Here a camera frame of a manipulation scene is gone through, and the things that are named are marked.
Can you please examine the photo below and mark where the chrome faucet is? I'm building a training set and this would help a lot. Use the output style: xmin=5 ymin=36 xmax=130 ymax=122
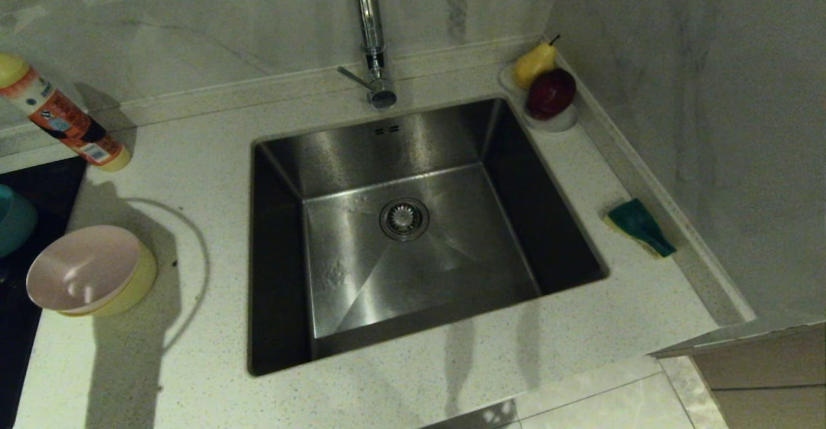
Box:
xmin=337 ymin=0 xmax=398 ymax=110

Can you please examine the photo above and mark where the green and yellow sponge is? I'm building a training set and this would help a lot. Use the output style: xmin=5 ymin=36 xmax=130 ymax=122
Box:
xmin=604 ymin=198 xmax=677 ymax=258

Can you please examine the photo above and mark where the yellow plastic bowl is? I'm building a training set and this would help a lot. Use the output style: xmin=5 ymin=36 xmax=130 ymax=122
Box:
xmin=58 ymin=242 xmax=158 ymax=317

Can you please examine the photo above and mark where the pink plastic bowl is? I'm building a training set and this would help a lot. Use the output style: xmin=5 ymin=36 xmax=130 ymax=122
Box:
xmin=26 ymin=225 xmax=143 ymax=315

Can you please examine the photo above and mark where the orange label detergent bottle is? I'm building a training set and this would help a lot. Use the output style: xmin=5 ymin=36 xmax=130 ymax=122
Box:
xmin=0 ymin=52 xmax=132 ymax=173

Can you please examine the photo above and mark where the blue plastic bowl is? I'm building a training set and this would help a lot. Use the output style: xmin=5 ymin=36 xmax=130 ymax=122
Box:
xmin=0 ymin=184 xmax=38 ymax=259

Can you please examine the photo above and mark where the metal sink drain strainer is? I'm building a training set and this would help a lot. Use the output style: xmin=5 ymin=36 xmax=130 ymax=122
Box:
xmin=379 ymin=197 xmax=430 ymax=242

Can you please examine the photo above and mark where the stainless steel sink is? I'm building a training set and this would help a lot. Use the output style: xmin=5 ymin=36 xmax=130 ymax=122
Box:
xmin=248 ymin=97 xmax=609 ymax=377

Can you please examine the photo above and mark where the white fruit tray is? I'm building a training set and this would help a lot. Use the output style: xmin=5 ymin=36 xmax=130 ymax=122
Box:
xmin=498 ymin=65 xmax=579 ymax=134

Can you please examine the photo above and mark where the dark red apple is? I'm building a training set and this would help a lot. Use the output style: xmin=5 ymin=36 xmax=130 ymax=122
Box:
xmin=526 ymin=69 xmax=578 ymax=121

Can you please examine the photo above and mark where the yellow pear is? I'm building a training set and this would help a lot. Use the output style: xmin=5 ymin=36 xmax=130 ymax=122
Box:
xmin=513 ymin=35 xmax=561 ymax=92

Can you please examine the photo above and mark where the black induction cooktop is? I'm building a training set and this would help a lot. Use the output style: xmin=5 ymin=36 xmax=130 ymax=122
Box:
xmin=0 ymin=157 xmax=88 ymax=429

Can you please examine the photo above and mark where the light wooden cabinet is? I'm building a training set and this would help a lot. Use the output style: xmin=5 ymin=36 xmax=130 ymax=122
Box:
xmin=690 ymin=329 xmax=826 ymax=429

